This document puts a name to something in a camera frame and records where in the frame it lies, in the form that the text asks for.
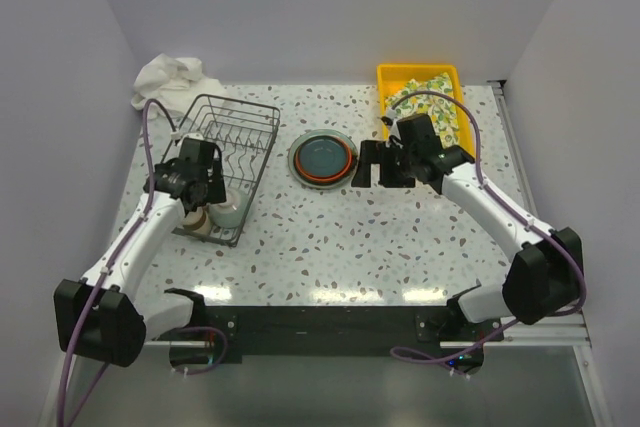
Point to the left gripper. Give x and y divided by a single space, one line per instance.
216 192

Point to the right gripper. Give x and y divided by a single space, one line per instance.
372 152

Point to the beige brown cup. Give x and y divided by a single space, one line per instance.
197 222

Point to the light green bowl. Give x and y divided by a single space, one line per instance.
230 213

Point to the dark teal plate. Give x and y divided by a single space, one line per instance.
322 157

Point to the light green floral plate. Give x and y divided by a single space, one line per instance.
323 183

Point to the orange plate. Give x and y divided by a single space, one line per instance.
300 172

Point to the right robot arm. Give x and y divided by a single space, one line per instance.
545 276

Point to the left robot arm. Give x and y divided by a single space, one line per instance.
96 316

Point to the yellow plastic bin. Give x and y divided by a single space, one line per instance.
449 122

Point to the white crumpled towel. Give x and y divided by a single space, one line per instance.
174 82

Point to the black wire dish rack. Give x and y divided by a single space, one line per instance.
219 133

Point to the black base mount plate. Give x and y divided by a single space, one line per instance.
340 331

